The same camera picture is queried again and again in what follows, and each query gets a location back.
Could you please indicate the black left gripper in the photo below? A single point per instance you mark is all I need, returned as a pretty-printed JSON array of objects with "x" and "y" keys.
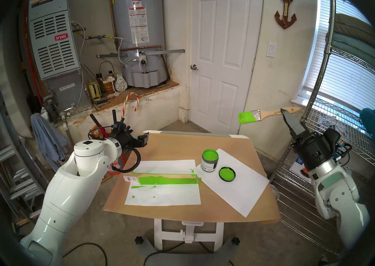
[{"x": 126, "y": 139}]

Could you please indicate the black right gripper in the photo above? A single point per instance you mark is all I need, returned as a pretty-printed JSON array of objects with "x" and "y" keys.
[{"x": 318, "y": 148}]

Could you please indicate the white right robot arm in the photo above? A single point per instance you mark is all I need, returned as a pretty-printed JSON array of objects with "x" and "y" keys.
[{"x": 342, "y": 204}]

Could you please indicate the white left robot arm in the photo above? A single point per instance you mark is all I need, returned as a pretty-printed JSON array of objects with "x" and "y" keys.
[{"x": 70, "y": 195}]

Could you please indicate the open green paint can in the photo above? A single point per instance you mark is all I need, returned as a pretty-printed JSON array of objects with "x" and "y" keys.
[{"x": 209, "y": 160}]

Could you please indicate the black paint can lid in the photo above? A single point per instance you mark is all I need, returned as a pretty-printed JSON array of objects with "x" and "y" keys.
[{"x": 227, "y": 174}]

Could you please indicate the orange plastic bucket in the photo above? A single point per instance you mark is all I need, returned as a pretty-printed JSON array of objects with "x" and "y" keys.
[{"x": 120, "y": 161}]

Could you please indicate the brown kraft paper cover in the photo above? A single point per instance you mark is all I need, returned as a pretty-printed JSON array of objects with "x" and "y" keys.
[{"x": 175, "y": 148}]

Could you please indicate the utility pump box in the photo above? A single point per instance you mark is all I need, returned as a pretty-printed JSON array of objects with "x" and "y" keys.
[{"x": 298, "y": 161}]

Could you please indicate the striped candy cane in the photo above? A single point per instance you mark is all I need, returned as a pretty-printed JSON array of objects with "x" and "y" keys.
[{"x": 137, "y": 98}]

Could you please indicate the wood topped heater ledge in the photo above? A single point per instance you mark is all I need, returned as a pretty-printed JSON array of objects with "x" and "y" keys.
[{"x": 131, "y": 95}]

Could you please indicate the green painted wood plank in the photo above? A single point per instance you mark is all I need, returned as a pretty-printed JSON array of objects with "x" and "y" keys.
[{"x": 167, "y": 180}]

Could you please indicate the white paper sheet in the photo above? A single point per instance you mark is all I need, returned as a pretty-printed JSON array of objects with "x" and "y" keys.
[
  {"x": 164, "y": 195},
  {"x": 237, "y": 195}
]

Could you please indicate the foil wrapped object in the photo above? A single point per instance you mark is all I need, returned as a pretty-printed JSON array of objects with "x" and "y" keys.
[{"x": 120, "y": 84}]

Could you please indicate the white window blinds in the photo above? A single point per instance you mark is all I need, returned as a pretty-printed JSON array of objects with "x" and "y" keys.
[{"x": 342, "y": 78}]

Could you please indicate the metal bowl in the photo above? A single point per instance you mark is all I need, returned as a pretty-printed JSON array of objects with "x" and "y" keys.
[{"x": 275, "y": 192}]

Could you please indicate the yellow jug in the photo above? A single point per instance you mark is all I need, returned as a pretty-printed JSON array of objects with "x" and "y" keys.
[{"x": 94, "y": 91}]

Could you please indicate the teal fabric item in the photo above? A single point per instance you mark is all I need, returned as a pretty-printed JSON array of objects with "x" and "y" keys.
[{"x": 368, "y": 120}]

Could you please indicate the silver door knob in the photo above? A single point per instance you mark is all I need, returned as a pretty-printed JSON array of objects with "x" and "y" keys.
[{"x": 193, "y": 67}]

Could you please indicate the blue cloth towel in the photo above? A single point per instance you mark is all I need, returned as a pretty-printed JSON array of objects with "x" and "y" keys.
[{"x": 48, "y": 139}]

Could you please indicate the teal gray cushion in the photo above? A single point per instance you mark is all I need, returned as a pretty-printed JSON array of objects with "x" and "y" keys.
[{"x": 348, "y": 47}]

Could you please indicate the white panel door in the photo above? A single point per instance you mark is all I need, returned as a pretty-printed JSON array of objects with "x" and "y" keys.
[{"x": 225, "y": 57}]

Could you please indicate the gray water heater tank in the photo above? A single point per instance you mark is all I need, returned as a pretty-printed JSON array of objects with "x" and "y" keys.
[{"x": 137, "y": 34}]

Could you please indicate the dark green cushion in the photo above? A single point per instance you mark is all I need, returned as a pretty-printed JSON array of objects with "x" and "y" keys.
[{"x": 357, "y": 28}]

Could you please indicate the gray bryant furnace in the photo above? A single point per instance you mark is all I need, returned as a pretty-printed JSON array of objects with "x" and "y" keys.
[{"x": 55, "y": 43}]

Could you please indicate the metal ladder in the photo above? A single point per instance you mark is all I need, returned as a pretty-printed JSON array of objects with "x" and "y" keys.
[{"x": 11, "y": 166}]

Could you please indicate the white light switch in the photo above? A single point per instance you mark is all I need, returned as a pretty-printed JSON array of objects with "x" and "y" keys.
[{"x": 271, "y": 49}]

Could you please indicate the rusty anchor wall decoration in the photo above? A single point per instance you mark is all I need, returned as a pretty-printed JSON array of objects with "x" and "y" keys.
[{"x": 285, "y": 19}]

